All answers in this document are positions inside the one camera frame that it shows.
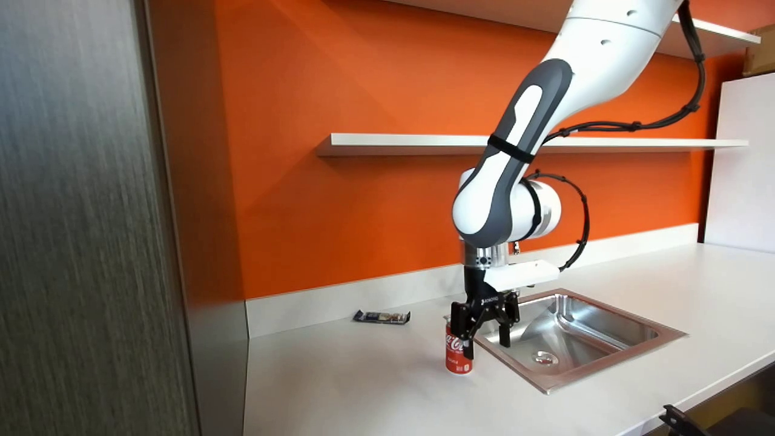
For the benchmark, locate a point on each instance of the black clamp at counter edge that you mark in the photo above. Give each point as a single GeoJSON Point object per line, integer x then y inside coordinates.
{"type": "Point", "coordinates": [680, 423]}

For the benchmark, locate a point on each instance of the small black device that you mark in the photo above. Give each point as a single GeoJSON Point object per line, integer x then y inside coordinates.
{"type": "Point", "coordinates": [381, 317]}

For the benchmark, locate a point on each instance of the red cola can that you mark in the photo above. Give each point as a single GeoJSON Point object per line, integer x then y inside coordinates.
{"type": "Point", "coordinates": [458, 350]}

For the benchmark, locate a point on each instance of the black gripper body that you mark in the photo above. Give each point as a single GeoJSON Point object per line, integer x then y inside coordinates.
{"type": "Point", "coordinates": [478, 289]}

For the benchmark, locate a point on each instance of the stainless steel sink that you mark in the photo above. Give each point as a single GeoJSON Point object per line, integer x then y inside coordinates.
{"type": "Point", "coordinates": [565, 337]}

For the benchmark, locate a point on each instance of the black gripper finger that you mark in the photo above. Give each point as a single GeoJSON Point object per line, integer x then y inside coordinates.
{"type": "Point", "coordinates": [508, 317]}
{"type": "Point", "coordinates": [467, 320]}

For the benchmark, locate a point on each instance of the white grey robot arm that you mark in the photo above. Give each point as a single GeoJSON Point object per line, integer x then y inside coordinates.
{"type": "Point", "coordinates": [600, 51]}

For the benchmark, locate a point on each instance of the grey cabinet side panel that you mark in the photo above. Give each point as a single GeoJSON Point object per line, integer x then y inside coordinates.
{"type": "Point", "coordinates": [121, 279]}

